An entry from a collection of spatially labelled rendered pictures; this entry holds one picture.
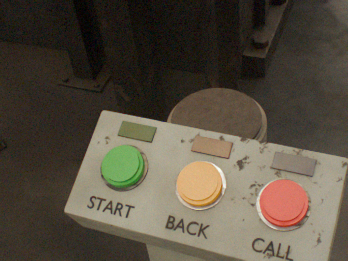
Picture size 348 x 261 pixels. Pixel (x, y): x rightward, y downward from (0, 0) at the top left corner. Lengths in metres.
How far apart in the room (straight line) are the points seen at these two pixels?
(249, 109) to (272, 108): 0.75
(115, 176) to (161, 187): 0.04
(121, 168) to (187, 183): 0.06
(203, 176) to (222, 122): 0.18
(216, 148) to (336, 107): 0.95
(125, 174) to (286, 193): 0.14
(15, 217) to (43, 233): 0.08
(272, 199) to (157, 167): 0.11
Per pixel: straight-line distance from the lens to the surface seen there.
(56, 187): 1.35
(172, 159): 0.53
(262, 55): 1.49
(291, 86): 1.50
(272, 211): 0.49
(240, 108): 0.69
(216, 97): 0.71
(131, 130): 0.55
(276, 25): 1.59
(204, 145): 0.53
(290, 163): 0.51
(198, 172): 0.51
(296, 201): 0.49
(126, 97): 1.33
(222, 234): 0.50
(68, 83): 1.59
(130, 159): 0.53
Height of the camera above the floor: 1.00
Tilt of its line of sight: 46 degrees down
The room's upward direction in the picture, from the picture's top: 9 degrees counter-clockwise
